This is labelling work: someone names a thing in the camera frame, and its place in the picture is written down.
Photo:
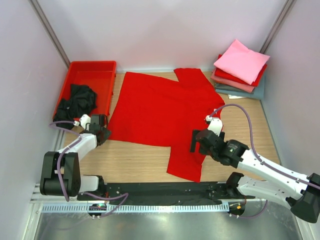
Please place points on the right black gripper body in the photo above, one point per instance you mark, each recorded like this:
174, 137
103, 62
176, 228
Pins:
200, 141

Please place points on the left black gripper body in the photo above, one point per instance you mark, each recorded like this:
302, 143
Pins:
103, 133

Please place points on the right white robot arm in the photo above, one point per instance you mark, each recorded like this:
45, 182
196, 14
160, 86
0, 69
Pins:
295, 191

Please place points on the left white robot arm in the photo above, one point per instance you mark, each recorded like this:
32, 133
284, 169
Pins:
61, 175

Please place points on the black t shirt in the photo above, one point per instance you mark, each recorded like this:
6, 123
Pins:
82, 101

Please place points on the red plastic bin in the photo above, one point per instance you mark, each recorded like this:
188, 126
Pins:
98, 75

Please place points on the folded white t shirt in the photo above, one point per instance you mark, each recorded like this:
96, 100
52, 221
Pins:
235, 97

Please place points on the folded salmon t shirt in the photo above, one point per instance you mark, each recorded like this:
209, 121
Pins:
231, 81

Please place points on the folded grey t shirt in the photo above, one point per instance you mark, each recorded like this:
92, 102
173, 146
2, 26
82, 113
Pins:
257, 93

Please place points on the folded pink t shirt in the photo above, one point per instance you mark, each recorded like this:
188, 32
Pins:
242, 62

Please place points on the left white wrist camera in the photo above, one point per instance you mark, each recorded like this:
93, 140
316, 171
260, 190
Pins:
82, 121

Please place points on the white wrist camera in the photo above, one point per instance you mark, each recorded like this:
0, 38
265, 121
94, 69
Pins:
82, 121
214, 124

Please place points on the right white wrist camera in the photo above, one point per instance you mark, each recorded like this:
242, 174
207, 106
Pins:
214, 124

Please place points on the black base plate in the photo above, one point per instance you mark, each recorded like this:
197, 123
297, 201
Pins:
172, 193

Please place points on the white slotted cable duct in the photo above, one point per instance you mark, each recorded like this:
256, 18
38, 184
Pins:
98, 208

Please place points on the left aluminium frame post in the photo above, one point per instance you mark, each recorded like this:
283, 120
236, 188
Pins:
50, 31

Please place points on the aluminium frame post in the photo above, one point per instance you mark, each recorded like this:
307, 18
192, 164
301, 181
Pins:
280, 19
50, 31

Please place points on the right aluminium frame post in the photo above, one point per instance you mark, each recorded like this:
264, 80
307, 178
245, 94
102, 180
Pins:
280, 19

